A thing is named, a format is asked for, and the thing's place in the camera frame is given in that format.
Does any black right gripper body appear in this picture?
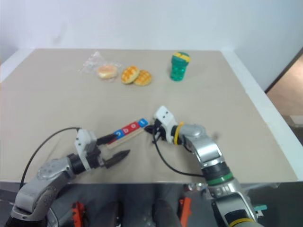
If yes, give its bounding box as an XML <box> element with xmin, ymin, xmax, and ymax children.
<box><xmin>153</xmin><ymin>124</ymin><xmax>168</xmax><ymax>142</ymax></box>

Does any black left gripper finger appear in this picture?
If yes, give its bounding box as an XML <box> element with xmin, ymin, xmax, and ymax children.
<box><xmin>96</xmin><ymin>133</ymin><xmax>117</xmax><ymax>145</ymax></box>
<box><xmin>104</xmin><ymin>149</ymin><xmax>131</xmax><ymax>169</ymax></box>

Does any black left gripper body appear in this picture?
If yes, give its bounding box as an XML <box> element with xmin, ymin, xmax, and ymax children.
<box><xmin>86</xmin><ymin>139</ymin><xmax>107</xmax><ymax>169</ymax></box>

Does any light wooden letter tray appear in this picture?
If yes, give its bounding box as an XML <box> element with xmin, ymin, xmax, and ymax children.
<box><xmin>106</xmin><ymin>118</ymin><xmax>149</xmax><ymax>150</ymax></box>

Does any yellow band on right wrist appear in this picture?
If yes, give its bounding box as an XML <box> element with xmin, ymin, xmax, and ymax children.
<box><xmin>174</xmin><ymin>122</ymin><xmax>185</xmax><ymax>145</ymax></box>

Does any golden grid-pattern bread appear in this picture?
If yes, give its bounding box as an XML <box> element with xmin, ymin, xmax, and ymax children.
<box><xmin>134</xmin><ymin>70</ymin><xmax>152</xmax><ymax>87</ymax></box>
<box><xmin>121</xmin><ymin>65</ymin><xmax>140</xmax><ymax>85</ymax></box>

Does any green cup with yellow lid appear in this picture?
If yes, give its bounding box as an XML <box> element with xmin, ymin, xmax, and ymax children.
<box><xmin>169</xmin><ymin>51</ymin><xmax>190</xmax><ymax>82</ymax></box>

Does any beige table cover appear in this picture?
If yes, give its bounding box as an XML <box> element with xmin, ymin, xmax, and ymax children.
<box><xmin>0</xmin><ymin>48</ymin><xmax>298</xmax><ymax>185</ymax></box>

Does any round bun in clear wrapper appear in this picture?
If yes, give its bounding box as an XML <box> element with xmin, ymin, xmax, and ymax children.
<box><xmin>79</xmin><ymin>51</ymin><xmax>122</xmax><ymax>82</ymax></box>

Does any dark grey rounded shape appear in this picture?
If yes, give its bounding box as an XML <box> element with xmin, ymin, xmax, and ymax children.
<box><xmin>153</xmin><ymin>184</ymin><xmax>182</xmax><ymax>227</ymax></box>

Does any white box on floor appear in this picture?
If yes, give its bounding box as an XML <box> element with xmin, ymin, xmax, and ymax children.
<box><xmin>289</xmin><ymin>114</ymin><xmax>303</xmax><ymax>126</ymax></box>

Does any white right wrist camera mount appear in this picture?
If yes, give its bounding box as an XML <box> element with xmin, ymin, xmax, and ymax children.
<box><xmin>153</xmin><ymin>105</ymin><xmax>178</xmax><ymax>144</ymax></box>

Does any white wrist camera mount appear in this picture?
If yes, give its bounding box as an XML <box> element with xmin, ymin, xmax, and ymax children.
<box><xmin>153</xmin><ymin>105</ymin><xmax>178</xmax><ymax>144</ymax></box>
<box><xmin>74</xmin><ymin>129</ymin><xmax>98</xmax><ymax>170</ymax></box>

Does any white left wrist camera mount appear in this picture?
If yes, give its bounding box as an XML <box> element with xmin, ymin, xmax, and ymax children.
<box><xmin>74</xmin><ymin>129</ymin><xmax>98</xmax><ymax>170</ymax></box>

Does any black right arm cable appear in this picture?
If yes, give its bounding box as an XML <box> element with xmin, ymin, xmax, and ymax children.
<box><xmin>151</xmin><ymin>120</ymin><xmax>205</xmax><ymax>177</ymax></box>

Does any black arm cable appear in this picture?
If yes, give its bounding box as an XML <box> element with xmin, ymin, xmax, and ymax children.
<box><xmin>20</xmin><ymin>127</ymin><xmax>82</xmax><ymax>188</ymax></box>
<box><xmin>151</xmin><ymin>120</ymin><xmax>205</xmax><ymax>177</ymax></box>

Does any orange black bracket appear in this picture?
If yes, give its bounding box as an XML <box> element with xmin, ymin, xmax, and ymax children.
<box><xmin>178</xmin><ymin>197</ymin><xmax>192</xmax><ymax>223</ymax></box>
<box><xmin>70</xmin><ymin>201</ymin><xmax>85</xmax><ymax>227</ymax></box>

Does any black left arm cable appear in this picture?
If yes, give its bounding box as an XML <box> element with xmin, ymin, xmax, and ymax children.
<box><xmin>20</xmin><ymin>127</ymin><xmax>82</xmax><ymax>188</ymax></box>

